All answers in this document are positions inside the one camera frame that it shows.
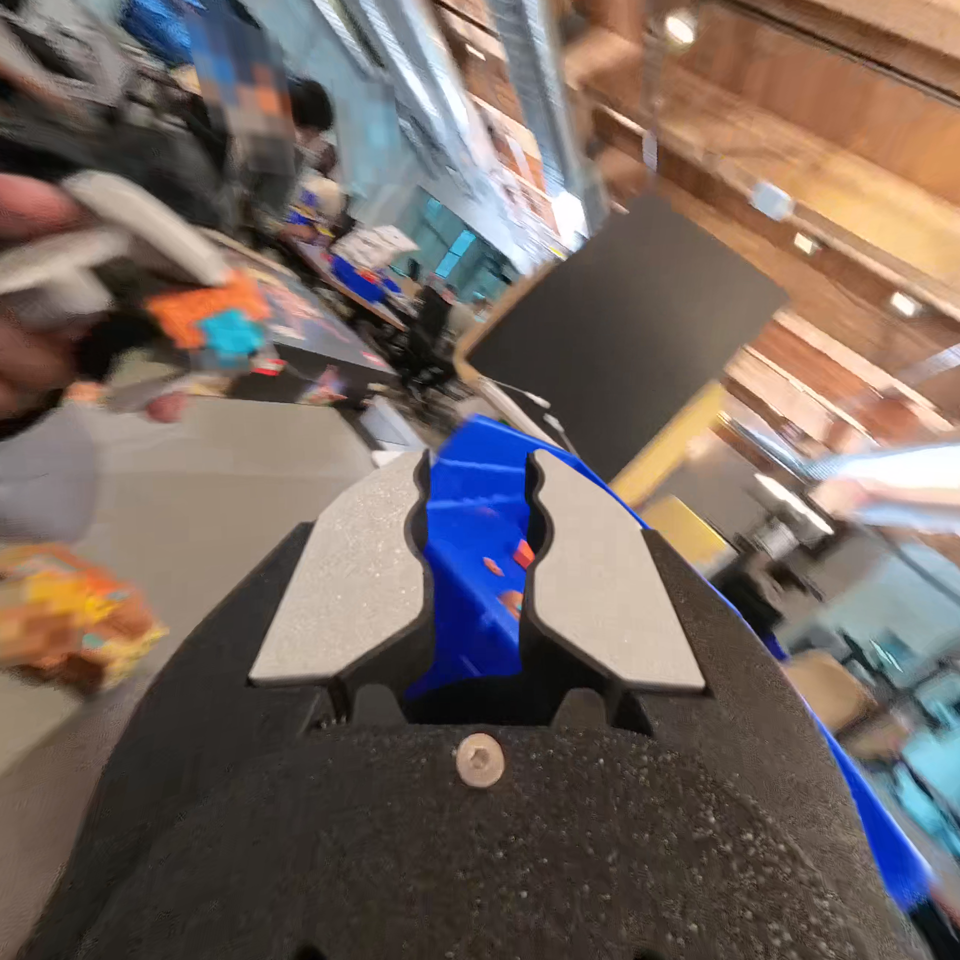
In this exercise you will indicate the black board panel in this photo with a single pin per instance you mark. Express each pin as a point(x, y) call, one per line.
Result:
point(622, 337)

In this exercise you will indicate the multicoloured toy brick assembly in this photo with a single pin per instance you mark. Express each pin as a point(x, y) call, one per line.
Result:
point(67, 622)

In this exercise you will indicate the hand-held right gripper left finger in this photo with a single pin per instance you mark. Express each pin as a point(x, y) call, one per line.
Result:
point(352, 585)

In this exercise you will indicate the small red toy brick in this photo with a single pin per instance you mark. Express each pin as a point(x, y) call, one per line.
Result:
point(523, 553)

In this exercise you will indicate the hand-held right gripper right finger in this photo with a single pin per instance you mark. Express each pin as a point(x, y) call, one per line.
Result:
point(600, 585)

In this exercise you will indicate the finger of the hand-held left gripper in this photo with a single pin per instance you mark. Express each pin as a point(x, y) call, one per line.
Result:
point(60, 270)
point(150, 217)

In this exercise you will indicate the orange and teal brick cluster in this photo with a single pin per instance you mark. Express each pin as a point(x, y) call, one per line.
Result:
point(195, 315)

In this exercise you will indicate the silver spiral ventilation duct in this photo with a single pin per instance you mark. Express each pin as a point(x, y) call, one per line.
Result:
point(540, 90)

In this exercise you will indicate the person's left hand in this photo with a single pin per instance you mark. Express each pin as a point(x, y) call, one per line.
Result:
point(34, 210)

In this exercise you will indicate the white ceiling sensor box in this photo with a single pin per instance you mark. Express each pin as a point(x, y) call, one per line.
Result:
point(771, 201)

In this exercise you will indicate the printed cardboard box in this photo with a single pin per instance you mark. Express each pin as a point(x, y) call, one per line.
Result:
point(330, 337)

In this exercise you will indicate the blue plastic bin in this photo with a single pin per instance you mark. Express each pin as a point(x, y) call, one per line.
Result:
point(472, 525)

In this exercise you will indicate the small orange toy brick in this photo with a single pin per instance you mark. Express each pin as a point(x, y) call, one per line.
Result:
point(511, 604)
point(493, 566)

